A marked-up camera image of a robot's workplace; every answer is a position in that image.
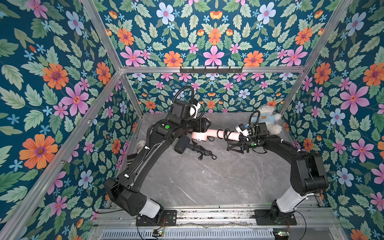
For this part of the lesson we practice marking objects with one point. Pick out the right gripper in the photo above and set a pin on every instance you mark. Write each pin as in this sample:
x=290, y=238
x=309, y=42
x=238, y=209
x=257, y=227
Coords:
x=245, y=141

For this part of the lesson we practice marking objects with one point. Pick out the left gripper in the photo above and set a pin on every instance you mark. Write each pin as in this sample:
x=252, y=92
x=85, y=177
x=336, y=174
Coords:
x=197, y=121

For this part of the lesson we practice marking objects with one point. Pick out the pink hair dryer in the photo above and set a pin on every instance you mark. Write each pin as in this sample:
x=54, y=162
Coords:
x=213, y=133

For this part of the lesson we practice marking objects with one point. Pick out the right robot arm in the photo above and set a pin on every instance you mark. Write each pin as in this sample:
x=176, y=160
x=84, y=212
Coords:
x=308, y=176

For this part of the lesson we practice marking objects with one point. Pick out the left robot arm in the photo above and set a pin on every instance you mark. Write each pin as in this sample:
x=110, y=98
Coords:
x=124, y=190

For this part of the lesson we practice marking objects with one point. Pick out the white teddy bear blue shirt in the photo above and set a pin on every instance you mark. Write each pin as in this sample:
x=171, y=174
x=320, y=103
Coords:
x=263, y=121

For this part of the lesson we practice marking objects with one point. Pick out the rolled beige cloth bundle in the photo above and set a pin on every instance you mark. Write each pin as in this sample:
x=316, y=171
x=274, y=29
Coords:
x=140, y=145

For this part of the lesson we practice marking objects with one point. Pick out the black white striped sock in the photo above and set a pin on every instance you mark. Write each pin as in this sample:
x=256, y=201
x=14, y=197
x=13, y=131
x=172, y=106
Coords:
x=133, y=158

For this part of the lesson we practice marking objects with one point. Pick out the white slotted vent strip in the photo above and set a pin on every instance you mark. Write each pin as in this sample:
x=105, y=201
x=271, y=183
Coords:
x=189, y=234

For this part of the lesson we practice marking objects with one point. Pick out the small green circuit board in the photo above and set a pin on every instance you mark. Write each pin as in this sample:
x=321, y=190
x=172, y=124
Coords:
x=158, y=233

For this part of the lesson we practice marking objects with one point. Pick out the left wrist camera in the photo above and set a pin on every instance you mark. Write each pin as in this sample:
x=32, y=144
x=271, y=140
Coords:
x=196, y=105

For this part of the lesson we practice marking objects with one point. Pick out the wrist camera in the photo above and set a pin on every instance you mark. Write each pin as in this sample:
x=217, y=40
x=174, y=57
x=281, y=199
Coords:
x=243, y=129
x=196, y=105

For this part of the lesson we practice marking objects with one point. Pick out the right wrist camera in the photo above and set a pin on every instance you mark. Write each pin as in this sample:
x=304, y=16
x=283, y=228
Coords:
x=243, y=129

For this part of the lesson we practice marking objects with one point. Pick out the black hook rail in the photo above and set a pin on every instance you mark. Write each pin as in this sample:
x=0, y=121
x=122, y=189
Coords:
x=210, y=70

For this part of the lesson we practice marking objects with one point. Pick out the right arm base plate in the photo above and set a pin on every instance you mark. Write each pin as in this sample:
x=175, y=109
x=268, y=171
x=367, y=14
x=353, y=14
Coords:
x=274, y=218

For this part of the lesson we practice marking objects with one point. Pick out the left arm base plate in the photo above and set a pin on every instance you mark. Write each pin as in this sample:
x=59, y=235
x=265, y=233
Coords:
x=164, y=218

